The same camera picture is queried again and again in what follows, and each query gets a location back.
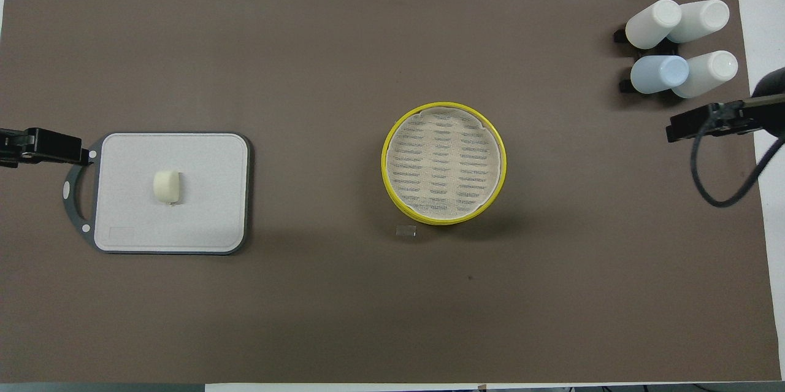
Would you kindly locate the white mesh steamer liner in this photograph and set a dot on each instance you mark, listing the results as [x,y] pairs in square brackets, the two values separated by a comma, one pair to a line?
[443,162]

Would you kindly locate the clear tape piece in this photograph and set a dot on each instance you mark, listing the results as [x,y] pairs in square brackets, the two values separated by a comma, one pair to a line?
[406,231]

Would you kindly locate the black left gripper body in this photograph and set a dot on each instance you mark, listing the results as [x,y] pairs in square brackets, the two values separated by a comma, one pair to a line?
[12,146]

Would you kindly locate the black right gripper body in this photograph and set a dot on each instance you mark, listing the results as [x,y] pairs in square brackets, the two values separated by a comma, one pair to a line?
[736,117]

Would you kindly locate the brown table mat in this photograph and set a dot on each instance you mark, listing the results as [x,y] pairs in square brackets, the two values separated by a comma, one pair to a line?
[368,318]

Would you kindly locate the black cup rack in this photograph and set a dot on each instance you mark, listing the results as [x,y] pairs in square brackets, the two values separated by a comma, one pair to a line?
[624,86]
[619,35]

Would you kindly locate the white steamed bun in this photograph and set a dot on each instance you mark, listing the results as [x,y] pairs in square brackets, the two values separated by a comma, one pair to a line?
[167,187]

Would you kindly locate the white plastic cup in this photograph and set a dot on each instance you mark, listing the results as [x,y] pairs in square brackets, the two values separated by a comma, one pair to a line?
[708,73]
[702,19]
[651,24]

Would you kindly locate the white cutting board grey rim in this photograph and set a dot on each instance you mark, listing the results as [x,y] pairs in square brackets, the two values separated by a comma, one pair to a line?
[184,220]

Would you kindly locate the yellow bamboo steamer tier with liner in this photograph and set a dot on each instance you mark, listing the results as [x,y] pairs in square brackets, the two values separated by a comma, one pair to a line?
[443,220]

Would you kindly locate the light blue plastic cup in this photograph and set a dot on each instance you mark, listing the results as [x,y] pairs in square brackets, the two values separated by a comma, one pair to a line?
[659,75]

